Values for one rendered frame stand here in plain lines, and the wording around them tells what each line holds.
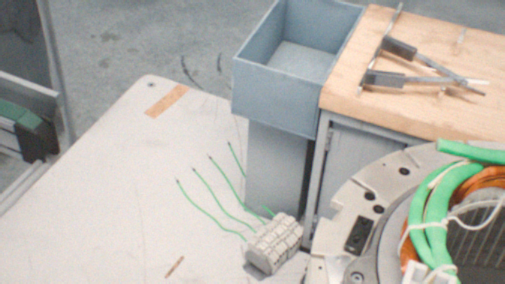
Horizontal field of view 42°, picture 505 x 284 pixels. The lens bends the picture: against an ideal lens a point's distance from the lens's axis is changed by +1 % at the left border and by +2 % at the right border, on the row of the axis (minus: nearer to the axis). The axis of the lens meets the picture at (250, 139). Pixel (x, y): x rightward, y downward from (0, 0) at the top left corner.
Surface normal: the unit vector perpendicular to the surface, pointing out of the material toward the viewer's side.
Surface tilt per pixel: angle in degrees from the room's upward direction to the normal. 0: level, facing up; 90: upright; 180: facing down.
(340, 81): 0
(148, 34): 0
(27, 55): 93
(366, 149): 90
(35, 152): 90
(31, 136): 90
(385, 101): 0
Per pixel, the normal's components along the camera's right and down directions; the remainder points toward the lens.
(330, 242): 0.04, -0.72
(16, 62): 0.75, 0.52
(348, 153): -0.40, 0.62
